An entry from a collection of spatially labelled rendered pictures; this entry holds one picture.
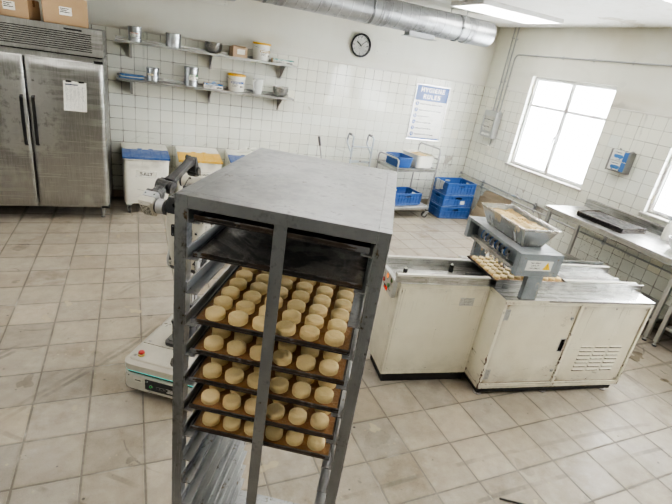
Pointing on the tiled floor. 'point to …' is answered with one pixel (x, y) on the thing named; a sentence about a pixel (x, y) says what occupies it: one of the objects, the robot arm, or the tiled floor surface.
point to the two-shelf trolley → (412, 179)
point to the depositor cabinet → (555, 339)
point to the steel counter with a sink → (655, 246)
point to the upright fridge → (53, 116)
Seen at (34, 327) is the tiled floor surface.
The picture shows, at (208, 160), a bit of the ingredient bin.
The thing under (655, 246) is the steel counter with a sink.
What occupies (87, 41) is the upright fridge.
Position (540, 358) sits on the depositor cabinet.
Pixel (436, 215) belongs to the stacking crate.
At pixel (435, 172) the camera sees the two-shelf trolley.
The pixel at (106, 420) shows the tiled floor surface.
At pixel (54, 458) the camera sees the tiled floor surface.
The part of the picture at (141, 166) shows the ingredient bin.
